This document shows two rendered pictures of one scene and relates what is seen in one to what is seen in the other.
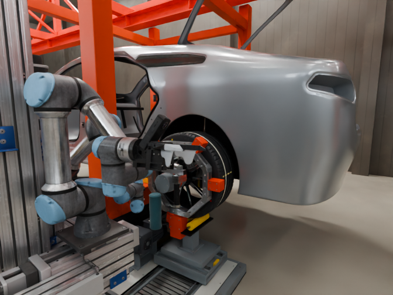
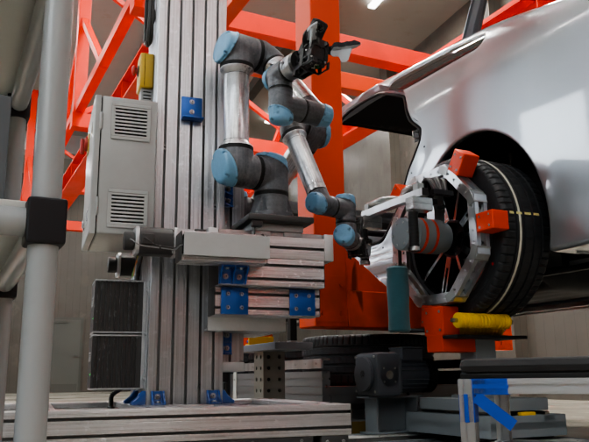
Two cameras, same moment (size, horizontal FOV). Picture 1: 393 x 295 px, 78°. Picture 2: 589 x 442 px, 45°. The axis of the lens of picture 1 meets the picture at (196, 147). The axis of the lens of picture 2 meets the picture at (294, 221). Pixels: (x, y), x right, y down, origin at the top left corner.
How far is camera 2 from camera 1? 1.61 m
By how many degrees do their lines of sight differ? 37
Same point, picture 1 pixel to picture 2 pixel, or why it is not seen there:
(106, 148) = (272, 69)
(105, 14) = (329, 15)
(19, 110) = (209, 84)
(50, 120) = (231, 74)
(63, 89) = (245, 43)
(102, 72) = (322, 89)
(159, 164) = (308, 54)
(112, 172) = (276, 92)
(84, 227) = (259, 206)
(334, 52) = not seen: outside the picture
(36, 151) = (220, 130)
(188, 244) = not seen: hidden behind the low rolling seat
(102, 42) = not seen: hidden behind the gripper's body
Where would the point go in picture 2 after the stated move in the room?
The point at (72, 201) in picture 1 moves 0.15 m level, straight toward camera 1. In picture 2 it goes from (245, 158) to (239, 143)
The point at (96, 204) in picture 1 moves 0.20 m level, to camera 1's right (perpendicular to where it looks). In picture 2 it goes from (274, 179) to (327, 169)
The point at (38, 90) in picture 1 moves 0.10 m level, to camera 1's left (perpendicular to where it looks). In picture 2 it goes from (223, 43) to (200, 51)
